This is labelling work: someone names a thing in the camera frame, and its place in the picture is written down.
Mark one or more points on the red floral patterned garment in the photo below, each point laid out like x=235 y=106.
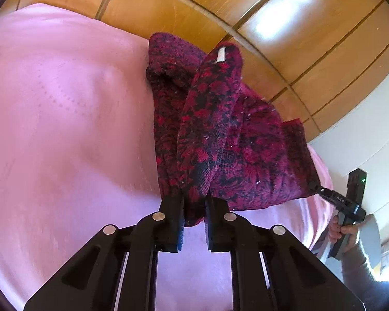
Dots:
x=216 y=137

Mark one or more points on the pink bed sheet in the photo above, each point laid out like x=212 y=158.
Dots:
x=76 y=140

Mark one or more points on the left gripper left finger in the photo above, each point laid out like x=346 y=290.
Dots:
x=117 y=268

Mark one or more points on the wooden panel headboard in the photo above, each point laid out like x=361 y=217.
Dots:
x=315 y=60

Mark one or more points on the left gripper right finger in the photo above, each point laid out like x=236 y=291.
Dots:
x=271 y=269

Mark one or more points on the person's right hand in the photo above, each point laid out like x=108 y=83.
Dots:
x=337 y=232

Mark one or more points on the grey sleeved right forearm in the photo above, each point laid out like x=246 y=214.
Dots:
x=359 y=278

